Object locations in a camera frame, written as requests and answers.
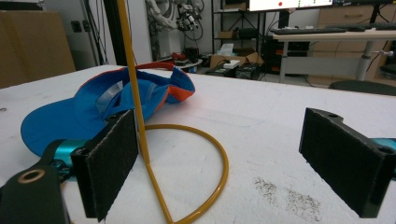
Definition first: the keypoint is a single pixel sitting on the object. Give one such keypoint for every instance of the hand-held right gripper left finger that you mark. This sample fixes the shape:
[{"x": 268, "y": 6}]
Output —
[{"x": 107, "y": 165}]

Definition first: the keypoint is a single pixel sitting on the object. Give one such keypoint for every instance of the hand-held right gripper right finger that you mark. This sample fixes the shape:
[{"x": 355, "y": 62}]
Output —
[{"x": 345, "y": 161}]

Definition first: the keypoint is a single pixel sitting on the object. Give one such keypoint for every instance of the yellow metal stand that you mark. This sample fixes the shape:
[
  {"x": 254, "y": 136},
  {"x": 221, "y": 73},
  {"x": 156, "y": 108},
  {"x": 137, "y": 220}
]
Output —
[{"x": 149, "y": 130}]

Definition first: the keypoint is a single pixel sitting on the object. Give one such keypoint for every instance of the blue and orange cap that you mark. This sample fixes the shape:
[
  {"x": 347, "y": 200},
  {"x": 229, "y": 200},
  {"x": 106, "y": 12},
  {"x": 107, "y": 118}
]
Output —
[{"x": 93, "y": 105}]

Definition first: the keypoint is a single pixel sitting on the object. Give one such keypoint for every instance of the black office chair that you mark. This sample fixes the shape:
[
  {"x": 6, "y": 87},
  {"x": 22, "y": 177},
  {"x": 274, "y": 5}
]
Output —
[{"x": 364, "y": 86}]

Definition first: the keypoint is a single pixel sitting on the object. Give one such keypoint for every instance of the white desk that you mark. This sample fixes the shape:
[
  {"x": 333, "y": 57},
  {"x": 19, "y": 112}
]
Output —
[{"x": 330, "y": 46}]

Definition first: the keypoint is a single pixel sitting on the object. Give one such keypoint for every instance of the black keyboard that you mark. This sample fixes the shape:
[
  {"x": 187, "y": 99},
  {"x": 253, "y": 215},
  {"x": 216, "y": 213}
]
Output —
[{"x": 306, "y": 30}]

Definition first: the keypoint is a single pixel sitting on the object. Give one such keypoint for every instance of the cardboard sheet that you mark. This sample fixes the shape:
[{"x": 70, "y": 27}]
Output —
[{"x": 31, "y": 46}]

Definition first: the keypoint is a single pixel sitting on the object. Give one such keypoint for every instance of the open cardboard box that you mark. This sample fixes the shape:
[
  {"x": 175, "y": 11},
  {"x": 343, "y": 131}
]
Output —
[{"x": 236, "y": 59}]

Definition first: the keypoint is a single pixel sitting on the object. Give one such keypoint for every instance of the white box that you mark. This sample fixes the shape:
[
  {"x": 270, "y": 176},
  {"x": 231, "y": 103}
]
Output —
[{"x": 231, "y": 64}]

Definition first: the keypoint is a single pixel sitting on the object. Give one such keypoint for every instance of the monitor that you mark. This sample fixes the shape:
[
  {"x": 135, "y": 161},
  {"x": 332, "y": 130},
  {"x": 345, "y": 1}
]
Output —
[{"x": 289, "y": 4}]

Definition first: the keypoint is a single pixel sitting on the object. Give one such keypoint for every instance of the black metal shelf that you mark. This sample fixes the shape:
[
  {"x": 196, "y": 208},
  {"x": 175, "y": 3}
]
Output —
[{"x": 233, "y": 28}]

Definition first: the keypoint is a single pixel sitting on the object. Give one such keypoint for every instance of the black post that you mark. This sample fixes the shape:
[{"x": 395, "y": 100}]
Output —
[{"x": 113, "y": 31}]

